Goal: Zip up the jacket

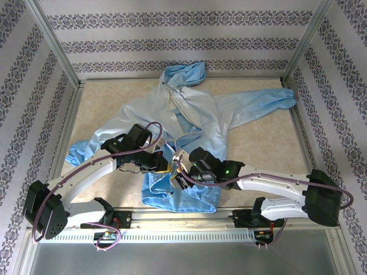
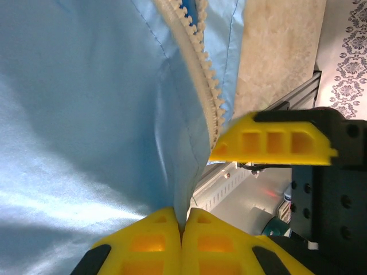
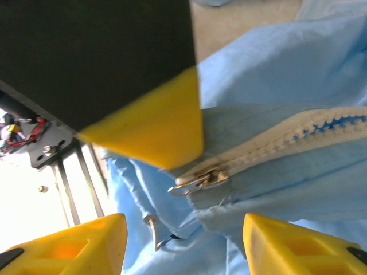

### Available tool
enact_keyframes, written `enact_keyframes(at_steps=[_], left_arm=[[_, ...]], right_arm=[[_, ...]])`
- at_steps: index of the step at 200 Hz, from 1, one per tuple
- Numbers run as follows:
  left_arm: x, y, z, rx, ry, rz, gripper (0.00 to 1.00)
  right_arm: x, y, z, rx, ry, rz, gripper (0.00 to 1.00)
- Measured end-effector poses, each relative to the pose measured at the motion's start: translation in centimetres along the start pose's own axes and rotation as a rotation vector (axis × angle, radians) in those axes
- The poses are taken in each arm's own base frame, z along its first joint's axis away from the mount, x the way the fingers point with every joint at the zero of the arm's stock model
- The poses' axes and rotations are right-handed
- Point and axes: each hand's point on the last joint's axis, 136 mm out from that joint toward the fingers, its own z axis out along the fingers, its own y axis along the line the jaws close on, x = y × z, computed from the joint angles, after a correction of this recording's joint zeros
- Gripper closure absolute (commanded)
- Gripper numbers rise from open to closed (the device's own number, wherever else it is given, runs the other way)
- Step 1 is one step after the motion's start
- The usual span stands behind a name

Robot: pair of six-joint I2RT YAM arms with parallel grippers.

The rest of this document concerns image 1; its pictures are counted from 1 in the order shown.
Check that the light blue hooded jacket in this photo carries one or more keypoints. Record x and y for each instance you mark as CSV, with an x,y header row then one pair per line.
x,y
200,114

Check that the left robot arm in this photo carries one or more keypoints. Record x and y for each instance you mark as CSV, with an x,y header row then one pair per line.
x,y
86,172

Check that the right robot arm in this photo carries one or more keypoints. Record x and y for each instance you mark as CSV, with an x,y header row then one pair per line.
x,y
272,180

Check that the shiny metal sheet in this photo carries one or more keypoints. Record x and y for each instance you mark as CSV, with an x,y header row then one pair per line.
x,y
183,259

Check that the small right controller board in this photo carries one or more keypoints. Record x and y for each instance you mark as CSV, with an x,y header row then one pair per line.
x,y
263,234

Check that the small controller board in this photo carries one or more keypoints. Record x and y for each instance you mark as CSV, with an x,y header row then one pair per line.
x,y
263,234
105,235

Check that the small left controller board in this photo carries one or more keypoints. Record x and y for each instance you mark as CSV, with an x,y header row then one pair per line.
x,y
105,235

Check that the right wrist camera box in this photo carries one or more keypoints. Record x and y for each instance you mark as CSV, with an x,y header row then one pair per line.
x,y
180,156

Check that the aluminium mounting rail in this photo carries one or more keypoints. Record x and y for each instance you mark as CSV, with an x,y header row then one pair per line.
x,y
183,219

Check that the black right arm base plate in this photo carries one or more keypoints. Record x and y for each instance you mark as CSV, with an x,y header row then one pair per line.
x,y
242,218

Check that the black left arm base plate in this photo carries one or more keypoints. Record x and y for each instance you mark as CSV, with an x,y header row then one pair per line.
x,y
124,219

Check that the aluminium side rail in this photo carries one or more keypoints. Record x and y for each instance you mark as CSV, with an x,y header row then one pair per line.
x,y
305,137
64,137

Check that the aluminium frame post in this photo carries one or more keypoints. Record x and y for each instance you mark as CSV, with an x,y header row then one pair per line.
x,y
53,43
308,43

